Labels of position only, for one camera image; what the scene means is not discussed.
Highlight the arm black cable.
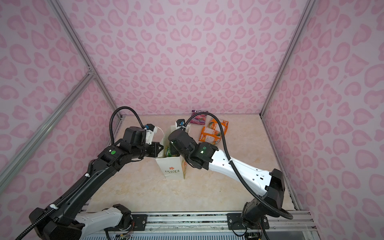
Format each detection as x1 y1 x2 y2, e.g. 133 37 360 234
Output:
109 106 145 145
184 111 294 220

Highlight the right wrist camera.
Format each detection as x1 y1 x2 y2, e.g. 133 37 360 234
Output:
176 119 187 131

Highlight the purple candy bag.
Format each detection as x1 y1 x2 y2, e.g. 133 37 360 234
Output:
190 110 207 125

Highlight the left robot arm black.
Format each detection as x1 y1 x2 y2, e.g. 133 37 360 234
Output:
29 139 164 240

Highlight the aluminium corner frame post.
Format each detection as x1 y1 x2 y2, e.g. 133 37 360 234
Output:
260 0 318 119
46 0 118 110

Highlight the aluminium diagonal frame bar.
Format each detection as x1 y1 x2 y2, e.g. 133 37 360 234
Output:
1 71 95 193

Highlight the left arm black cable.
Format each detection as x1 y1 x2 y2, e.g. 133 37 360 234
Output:
109 106 145 145

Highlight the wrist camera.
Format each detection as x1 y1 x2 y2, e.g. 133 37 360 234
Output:
176 119 187 131
145 124 158 145

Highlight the orange candy bag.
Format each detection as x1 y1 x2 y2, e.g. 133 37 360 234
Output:
208 118 229 134
199 127 222 145

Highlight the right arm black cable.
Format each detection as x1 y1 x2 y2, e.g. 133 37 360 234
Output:
184 111 294 220

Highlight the aluminium corner frame post left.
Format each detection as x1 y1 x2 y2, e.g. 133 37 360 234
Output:
46 0 118 110

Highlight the white paper bag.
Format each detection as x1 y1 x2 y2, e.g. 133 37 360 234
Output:
155 124 187 180

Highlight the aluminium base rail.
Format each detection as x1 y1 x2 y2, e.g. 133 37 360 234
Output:
55 210 319 240

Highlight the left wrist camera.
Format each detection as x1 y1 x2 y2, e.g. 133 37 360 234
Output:
145 124 158 145

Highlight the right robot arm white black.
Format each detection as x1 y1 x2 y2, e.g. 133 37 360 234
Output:
168 129 294 229

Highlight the aluminium corner frame post right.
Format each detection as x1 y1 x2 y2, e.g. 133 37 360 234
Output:
260 0 318 119

